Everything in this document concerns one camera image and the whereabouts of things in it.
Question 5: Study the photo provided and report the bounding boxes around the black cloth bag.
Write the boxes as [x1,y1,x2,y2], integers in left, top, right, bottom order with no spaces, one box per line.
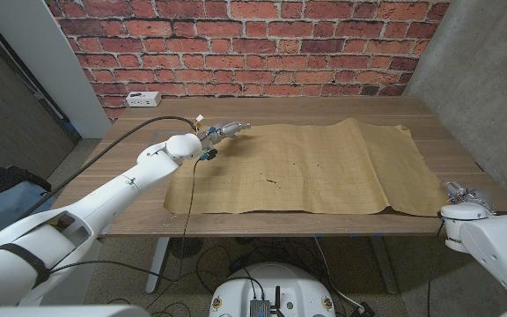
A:
[0,165,53,208]

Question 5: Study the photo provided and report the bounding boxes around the grey electronics box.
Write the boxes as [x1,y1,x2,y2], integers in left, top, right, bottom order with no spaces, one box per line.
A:
[248,299,272,317]

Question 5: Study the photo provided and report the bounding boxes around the black floor plug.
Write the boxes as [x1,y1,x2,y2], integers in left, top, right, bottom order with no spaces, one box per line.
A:
[350,301,376,317]

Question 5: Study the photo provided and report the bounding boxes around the white power strip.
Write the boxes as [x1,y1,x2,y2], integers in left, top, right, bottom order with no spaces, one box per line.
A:
[125,91,163,108]

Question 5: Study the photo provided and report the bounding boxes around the grey table leg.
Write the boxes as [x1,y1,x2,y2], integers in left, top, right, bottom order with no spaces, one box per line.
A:
[370,236,399,295]

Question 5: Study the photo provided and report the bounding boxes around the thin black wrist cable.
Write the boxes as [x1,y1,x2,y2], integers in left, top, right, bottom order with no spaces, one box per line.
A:
[426,219,446,317]
[176,157,204,283]

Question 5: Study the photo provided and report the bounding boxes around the white floor cable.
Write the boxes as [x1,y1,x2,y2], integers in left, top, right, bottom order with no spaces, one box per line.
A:
[313,237,364,312]

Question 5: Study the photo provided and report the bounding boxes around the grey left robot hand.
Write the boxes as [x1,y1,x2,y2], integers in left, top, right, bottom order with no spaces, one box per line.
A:
[209,122,253,144]

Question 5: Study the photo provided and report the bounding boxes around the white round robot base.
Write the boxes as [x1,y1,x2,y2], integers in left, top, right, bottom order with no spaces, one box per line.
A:
[208,262,337,317]

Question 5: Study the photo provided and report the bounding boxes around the thin black left wrist cable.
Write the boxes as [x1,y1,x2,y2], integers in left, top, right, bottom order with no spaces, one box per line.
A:
[176,157,204,283]

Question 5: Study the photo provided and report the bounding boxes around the tan floral cloth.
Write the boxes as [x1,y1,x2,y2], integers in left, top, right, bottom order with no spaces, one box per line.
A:
[163,117,451,217]

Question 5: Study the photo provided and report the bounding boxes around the black round floor fan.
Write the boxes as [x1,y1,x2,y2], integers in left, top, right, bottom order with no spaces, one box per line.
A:
[168,237,205,260]

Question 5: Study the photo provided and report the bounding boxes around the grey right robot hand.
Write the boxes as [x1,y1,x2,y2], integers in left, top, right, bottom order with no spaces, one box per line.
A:
[445,180,495,212]

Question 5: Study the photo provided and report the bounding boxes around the white table leg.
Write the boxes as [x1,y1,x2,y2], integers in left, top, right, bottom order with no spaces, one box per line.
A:
[145,236,171,294]

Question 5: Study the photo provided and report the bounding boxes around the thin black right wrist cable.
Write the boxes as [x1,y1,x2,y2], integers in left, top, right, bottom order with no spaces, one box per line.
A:
[426,219,446,317]

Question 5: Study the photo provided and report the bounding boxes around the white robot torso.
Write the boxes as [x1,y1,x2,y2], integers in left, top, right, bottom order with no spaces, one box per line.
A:
[0,304,151,317]

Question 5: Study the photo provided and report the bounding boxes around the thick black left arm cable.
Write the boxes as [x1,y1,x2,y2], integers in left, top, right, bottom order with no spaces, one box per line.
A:
[15,115,200,221]

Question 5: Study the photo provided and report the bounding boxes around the red brick print backdrop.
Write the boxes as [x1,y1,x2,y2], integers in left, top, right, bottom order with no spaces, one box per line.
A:
[44,0,452,122]

